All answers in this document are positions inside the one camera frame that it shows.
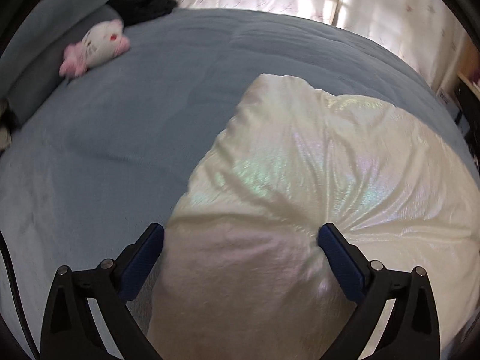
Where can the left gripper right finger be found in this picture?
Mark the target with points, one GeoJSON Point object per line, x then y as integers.
{"type": "Point", "coordinates": [412, 330]}

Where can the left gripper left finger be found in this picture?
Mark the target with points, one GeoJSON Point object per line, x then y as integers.
{"type": "Point", "coordinates": [68, 328]}

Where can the white shiny puffer jacket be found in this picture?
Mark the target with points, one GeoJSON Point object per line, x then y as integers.
{"type": "Point", "coordinates": [241, 274]}

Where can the black clothing pile at headboard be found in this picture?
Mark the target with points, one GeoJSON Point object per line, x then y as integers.
{"type": "Point", "coordinates": [134, 12]}

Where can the blue-grey bed blanket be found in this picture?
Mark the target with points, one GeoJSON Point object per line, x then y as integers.
{"type": "Point", "coordinates": [111, 152]}

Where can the grey beige crumpled cloth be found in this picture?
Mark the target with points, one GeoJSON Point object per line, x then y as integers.
{"type": "Point", "coordinates": [5, 139]}

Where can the wooden bookshelf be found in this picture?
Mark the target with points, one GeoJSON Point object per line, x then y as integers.
{"type": "Point", "coordinates": [467, 91]}

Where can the blue-grey pillow lower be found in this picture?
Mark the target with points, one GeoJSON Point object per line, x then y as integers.
{"type": "Point", "coordinates": [41, 76]}

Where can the blue-grey pillow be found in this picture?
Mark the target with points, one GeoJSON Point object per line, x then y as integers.
{"type": "Point", "coordinates": [41, 76]}
{"type": "Point", "coordinates": [46, 23]}

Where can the hello kitty plush toy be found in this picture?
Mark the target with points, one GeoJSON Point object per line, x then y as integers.
{"type": "Point", "coordinates": [102, 43]}

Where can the white floral curtain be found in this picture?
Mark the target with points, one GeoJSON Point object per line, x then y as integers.
{"type": "Point", "coordinates": [423, 33]}

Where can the blue-grey pillow upper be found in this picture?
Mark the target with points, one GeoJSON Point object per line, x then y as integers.
{"type": "Point", "coordinates": [46, 23]}

